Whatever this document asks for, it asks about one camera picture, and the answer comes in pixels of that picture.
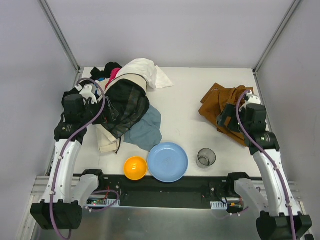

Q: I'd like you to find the left aluminium frame post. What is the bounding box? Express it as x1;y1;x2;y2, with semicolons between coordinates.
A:
37;0;81;73

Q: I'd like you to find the right aluminium frame post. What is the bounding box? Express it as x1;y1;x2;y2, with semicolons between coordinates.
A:
252;0;303;76

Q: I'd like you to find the blue-grey cloth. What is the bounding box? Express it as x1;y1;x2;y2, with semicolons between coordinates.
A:
124;105;163;152

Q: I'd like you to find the brown cloth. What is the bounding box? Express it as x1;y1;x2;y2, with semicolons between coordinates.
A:
198;83;254;147

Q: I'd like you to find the beige zip jacket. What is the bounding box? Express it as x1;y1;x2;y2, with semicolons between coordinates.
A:
95;74;150;154

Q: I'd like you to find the aluminium front rail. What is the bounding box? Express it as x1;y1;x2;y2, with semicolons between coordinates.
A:
32;176;302;201

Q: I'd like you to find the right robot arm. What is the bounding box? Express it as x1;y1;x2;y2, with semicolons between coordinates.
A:
216;90;314;240

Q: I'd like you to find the pink cloth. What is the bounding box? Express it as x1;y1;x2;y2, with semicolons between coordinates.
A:
108;67;121;83

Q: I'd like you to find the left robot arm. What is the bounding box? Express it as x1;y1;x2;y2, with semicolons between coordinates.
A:
30;84;107;233

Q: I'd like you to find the black cloth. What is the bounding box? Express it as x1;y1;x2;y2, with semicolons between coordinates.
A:
62;62;122;101

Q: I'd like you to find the white cloth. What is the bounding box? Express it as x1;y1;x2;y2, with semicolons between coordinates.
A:
116;58;174;89

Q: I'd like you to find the light blue plate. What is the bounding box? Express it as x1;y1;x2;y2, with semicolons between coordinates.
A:
147;142;189;183

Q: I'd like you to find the dark transparent cup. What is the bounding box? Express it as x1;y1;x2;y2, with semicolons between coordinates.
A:
196;148;217;169

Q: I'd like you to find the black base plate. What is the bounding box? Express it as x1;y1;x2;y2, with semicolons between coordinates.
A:
84;174;255;207

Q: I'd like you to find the orange bowl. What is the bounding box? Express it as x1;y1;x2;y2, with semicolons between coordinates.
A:
123;156;148;181

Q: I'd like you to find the aluminium frame post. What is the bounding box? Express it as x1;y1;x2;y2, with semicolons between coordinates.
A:
252;0;303;76
37;0;81;73

